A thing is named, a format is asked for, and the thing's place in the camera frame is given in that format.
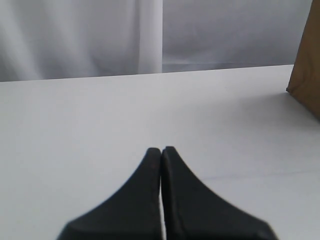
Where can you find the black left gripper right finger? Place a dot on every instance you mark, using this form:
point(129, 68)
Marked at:
point(193, 212)

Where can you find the brown paper bag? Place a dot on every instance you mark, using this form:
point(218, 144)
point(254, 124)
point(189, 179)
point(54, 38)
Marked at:
point(304, 82)

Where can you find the white backdrop curtain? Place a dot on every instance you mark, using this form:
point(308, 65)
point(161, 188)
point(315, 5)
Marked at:
point(59, 39)

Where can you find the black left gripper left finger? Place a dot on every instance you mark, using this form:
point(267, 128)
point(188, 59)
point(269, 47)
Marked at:
point(131, 213)

